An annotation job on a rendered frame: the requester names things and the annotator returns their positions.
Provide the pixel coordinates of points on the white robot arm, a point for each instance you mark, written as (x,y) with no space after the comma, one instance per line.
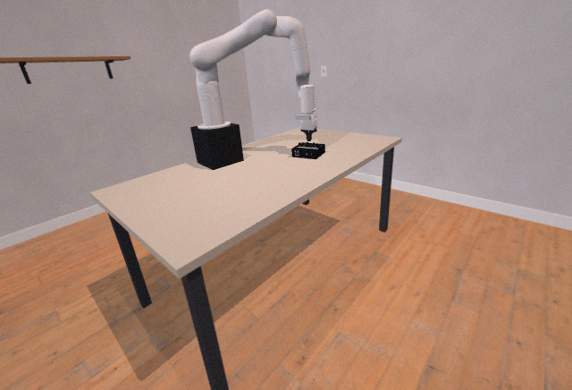
(209,53)

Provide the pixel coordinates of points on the black lighting desk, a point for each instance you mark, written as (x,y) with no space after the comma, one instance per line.
(308,150)

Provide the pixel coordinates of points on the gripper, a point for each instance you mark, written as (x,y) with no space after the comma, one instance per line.
(310,126)

